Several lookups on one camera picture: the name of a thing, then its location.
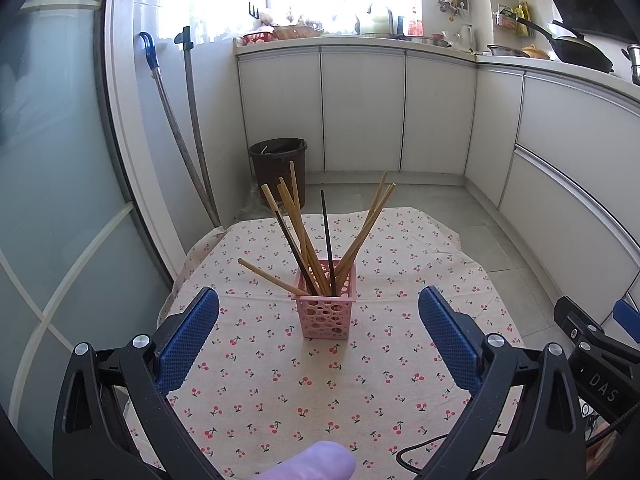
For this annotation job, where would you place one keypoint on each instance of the white kitchen cabinets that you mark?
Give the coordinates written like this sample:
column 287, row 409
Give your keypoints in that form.
column 360, row 110

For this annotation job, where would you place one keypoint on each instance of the metal colander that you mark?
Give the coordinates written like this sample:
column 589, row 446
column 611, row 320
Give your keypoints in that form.
column 425, row 40

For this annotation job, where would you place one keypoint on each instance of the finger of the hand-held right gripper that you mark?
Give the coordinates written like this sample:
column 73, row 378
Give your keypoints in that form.
column 585, row 325
column 629, row 322

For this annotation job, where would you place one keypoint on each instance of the wall rack with packets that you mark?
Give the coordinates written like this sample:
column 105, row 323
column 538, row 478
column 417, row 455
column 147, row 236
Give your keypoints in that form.
column 510, row 22

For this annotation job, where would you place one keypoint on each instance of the grey pole with dark clip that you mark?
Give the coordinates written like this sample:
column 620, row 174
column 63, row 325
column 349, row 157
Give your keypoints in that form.
column 196, row 125

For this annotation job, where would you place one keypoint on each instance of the red bottle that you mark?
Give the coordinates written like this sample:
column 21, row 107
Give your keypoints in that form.
column 415, row 25

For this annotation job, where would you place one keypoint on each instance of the light wooden chopstick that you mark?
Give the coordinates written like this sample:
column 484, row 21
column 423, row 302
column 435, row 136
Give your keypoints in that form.
column 372, row 205
column 287, row 197
column 382, row 202
column 270, row 277
column 295, row 190
column 300, row 235
column 360, row 245

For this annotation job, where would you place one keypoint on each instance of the person's left hand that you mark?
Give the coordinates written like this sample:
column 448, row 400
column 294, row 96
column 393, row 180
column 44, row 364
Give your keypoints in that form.
column 320, row 462

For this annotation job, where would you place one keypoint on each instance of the wicker basket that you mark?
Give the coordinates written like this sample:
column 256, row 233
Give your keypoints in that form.
column 297, row 34

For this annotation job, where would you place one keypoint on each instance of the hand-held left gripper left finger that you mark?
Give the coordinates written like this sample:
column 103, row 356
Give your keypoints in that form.
column 187, row 340

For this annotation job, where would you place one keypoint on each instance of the stainless steel pot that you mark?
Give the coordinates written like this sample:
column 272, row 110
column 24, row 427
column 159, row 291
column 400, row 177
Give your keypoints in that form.
column 634, row 62

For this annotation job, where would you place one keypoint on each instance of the pink perforated plastic basket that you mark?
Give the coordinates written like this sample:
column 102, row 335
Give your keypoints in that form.
column 325, row 320

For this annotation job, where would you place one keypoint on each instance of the bundle of wooden chopsticks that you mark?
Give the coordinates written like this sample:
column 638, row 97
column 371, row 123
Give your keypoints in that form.
column 270, row 197

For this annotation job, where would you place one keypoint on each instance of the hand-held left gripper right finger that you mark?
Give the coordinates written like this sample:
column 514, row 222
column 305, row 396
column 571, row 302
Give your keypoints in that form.
column 447, row 340

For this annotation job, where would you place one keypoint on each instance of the dark brown trash bin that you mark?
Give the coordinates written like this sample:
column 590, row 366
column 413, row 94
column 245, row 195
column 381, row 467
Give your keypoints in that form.
column 280, row 170

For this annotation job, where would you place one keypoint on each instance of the person's right hand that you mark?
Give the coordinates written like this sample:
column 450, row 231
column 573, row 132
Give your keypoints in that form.
column 602, row 442

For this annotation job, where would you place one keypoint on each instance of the black hook rack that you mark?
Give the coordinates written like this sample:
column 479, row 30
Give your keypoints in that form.
column 252, row 11

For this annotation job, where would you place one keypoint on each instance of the glass kettle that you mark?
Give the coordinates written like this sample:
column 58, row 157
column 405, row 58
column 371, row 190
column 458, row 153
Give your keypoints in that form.
column 466, row 40

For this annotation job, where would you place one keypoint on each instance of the dark brown chopstick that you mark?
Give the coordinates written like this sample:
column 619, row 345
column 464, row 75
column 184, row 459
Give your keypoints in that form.
column 326, row 230
column 290, row 237

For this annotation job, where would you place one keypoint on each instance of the tan ceramic pot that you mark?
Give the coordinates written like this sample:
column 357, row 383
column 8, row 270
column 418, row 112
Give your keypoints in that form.
column 537, row 52

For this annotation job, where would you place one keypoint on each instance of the cherry print tablecloth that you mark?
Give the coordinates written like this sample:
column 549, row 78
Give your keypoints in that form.
column 280, row 360

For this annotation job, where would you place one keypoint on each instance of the stainless steel bowl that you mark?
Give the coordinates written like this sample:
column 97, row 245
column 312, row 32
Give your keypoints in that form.
column 505, row 51

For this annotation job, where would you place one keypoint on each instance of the frosted glass sliding door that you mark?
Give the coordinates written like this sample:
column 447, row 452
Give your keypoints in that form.
column 60, row 160

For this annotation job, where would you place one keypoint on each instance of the red plastic basket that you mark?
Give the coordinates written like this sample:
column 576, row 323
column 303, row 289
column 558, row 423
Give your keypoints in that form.
column 257, row 38

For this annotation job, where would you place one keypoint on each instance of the black wok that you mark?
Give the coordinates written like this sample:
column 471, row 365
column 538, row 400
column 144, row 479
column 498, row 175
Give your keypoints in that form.
column 580, row 52

